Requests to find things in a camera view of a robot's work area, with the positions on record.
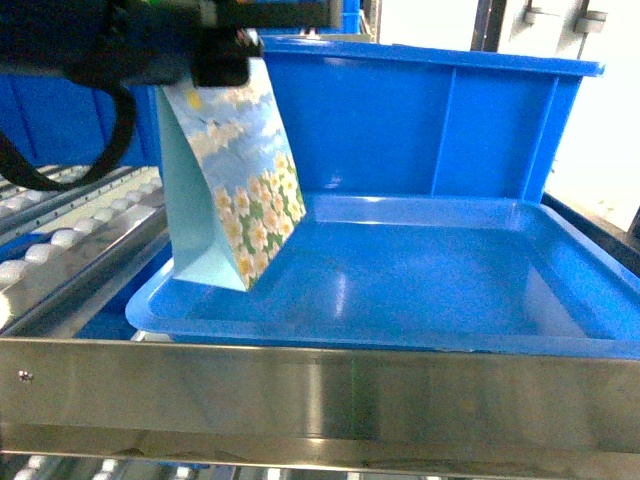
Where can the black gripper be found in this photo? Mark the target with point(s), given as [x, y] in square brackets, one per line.
[100, 43]

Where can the flower gift bag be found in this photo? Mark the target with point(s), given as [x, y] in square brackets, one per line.
[229, 179]

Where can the white roller conveyor track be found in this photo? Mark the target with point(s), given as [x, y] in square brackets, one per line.
[71, 260]

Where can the large blue plastic tray bin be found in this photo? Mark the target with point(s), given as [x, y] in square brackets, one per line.
[423, 171]

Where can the stainless steel front rail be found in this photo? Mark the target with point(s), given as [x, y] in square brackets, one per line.
[466, 415]

